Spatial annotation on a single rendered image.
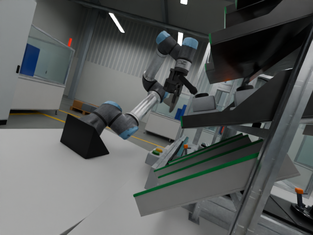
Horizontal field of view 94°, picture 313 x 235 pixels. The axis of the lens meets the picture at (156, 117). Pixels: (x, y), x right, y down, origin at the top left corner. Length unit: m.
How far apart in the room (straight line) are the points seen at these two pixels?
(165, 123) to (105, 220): 5.35
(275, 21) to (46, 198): 0.66
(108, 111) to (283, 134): 0.79
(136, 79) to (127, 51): 1.79
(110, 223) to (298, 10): 0.60
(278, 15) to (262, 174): 0.24
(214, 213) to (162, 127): 5.21
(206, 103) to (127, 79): 9.10
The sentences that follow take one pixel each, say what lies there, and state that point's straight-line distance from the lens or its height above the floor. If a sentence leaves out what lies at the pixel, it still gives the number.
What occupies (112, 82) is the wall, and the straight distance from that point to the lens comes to 9.69.
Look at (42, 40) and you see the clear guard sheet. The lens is 4.55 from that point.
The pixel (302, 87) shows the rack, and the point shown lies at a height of 1.29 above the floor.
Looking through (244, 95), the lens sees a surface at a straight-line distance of 0.32.
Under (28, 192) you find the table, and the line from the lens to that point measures 0.60.
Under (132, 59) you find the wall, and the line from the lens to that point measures 9.59.
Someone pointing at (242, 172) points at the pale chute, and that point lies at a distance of 0.28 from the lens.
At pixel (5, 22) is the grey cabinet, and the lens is 3.46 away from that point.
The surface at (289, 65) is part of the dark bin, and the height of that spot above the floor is 1.44.
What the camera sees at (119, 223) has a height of 0.86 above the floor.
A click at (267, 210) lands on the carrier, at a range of 0.78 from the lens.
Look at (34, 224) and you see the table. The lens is 0.51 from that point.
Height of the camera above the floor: 1.21
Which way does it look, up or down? 4 degrees down
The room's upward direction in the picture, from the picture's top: 18 degrees clockwise
